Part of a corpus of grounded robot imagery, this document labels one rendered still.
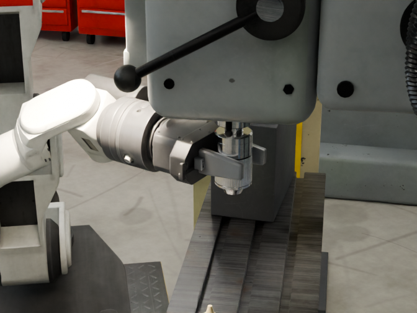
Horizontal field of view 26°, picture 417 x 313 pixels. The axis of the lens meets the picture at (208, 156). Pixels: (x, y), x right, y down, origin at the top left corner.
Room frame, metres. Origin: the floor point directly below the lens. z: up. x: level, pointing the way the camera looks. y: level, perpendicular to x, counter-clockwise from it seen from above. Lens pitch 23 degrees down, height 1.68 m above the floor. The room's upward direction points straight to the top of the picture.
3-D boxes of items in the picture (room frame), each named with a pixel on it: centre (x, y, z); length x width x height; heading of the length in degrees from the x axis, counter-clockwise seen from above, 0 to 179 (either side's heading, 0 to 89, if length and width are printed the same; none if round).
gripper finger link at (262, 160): (1.06, -0.05, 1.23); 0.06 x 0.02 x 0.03; 57
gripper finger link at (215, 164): (1.00, -0.01, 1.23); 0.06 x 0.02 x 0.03; 57
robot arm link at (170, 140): (1.08, 0.05, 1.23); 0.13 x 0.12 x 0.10; 147
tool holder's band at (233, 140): (1.03, -0.03, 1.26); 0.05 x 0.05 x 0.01
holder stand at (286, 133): (1.59, -0.09, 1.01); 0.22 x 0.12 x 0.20; 165
